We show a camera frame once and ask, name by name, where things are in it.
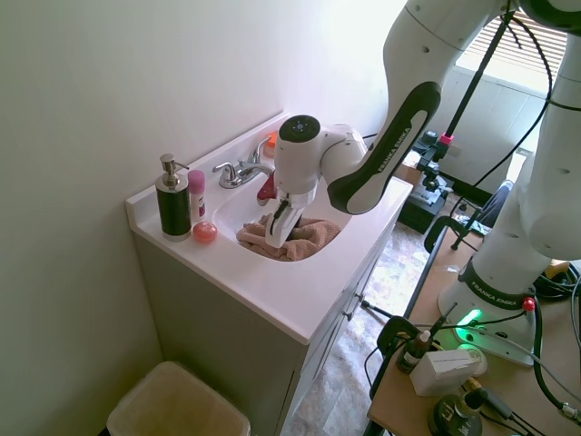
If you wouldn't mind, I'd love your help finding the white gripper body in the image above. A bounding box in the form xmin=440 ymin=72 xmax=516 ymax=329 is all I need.
xmin=263 ymin=203 xmax=304 ymax=249

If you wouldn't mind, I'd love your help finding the tan terry towel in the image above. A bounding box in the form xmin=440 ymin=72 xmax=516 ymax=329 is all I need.
xmin=235 ymin=214 xmax=343 ymax=263

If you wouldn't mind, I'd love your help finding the red object in sink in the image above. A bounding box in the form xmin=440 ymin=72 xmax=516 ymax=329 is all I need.
xmin=256 ymin=174 xmax=279 ymax=208

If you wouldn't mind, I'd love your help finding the white vanity sink top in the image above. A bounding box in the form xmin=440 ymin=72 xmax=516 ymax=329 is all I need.
xmin=125 ymin=111 xmax=414 ymax=344

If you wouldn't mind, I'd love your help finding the round pink soap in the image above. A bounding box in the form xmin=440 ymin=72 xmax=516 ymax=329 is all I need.
xmin=192 ymin=221 xmax=220 ymax=244

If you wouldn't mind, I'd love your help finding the pink cap deodorant stick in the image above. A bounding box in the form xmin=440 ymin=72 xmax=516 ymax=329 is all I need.
xmin=187 ymin=169 xmax=208 ymax=225

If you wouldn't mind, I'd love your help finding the black chrome soap dispenser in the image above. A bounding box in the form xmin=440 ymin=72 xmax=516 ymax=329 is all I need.
xmin=155 ymin=153 xmax=192 ymax=243

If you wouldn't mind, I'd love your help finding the grey vanity cabinet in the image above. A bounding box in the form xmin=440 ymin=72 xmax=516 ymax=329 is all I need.
xmin=131 ymin=231 xmax=396 ymax=436

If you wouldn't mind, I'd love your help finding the black C clamp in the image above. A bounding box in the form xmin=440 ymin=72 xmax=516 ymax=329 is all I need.
xmin=423 ymin=214 xmax=490 ymax=255

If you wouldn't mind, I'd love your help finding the black table clamp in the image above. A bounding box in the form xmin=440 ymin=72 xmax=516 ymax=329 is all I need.
xmin=370 ymin=315 xmax=439 ymax=401

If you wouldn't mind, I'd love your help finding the dark dropper bottle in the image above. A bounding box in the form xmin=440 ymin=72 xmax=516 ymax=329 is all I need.
xmin=398 ymin=331 xmax=433 ymax=376

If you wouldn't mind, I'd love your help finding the beige trash bin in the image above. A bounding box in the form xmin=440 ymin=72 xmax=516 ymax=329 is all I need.
xmin=106 ymin=361 xmax=251 ymax=436

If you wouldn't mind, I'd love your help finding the small white box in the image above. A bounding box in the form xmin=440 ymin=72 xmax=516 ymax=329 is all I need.
xmin=409 ymin=350 xmax=478 ymax=397

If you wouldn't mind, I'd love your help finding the round white jar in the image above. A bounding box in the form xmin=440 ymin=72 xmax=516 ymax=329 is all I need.
xmin=456 ymin=344 xmax=489 ymax=376

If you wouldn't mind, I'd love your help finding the round black base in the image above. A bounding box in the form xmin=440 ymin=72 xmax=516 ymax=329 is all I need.
xmin=428 ymin=389 xmax=485 ymax=436

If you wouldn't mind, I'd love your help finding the window with blinds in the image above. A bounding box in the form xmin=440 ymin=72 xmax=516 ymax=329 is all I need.
xmin=456 ymin=11 xmax=569 ymax=97

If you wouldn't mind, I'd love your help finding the chrome two-handle faucet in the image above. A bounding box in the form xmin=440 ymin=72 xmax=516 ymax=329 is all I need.
xmin=212 ymin=135 xmax=276 ymax=190

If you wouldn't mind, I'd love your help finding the long black cable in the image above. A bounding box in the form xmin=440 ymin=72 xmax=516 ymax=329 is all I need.
xmin=473 ymin=95 xmax=554 ymax=188

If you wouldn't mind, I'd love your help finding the black camera stand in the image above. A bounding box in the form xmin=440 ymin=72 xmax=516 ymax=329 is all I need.
xmin=419 ymin=11 xmax=521 ymax=252

